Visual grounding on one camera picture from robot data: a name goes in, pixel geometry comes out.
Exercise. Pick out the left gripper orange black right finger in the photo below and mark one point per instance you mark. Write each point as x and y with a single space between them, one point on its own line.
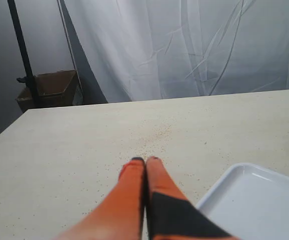
171 216

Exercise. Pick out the white rectangular tray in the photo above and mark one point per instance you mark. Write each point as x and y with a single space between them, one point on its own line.
250 202

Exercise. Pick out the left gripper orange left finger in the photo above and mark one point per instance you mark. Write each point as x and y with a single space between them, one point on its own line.
120 215

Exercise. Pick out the black stand pole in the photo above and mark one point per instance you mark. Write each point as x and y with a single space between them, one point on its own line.
29 78

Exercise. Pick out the white backdrop curtain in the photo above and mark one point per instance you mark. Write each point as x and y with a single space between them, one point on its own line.
163 49

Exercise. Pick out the brown cardboard box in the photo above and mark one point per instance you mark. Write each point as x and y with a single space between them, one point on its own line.
50 90

